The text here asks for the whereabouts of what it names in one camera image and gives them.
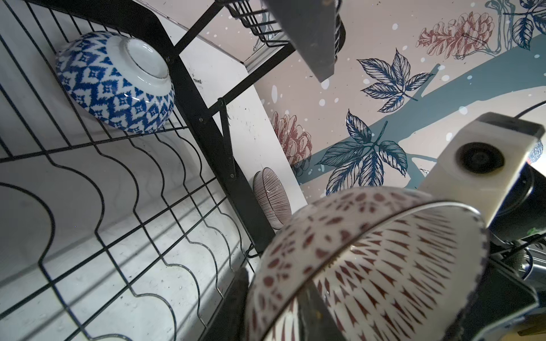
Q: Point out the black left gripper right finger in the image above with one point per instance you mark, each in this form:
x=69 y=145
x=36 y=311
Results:
x=315 y=321

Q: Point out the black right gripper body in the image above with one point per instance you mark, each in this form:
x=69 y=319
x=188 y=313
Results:
x=513 y=284

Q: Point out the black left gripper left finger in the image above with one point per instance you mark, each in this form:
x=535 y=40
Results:
x=228 y=320

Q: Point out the white red dotted bowl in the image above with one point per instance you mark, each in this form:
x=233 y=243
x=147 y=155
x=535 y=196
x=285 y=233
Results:
x=389 y=263

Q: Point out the orange and blue patterned bowl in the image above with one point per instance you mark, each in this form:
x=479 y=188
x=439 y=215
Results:
x=119 y=80

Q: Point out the maroon striped bowl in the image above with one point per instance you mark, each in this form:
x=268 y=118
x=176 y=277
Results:
x=272 y=198

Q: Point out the black wire dish rack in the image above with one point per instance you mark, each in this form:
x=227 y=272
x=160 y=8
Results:
x=112 y=235

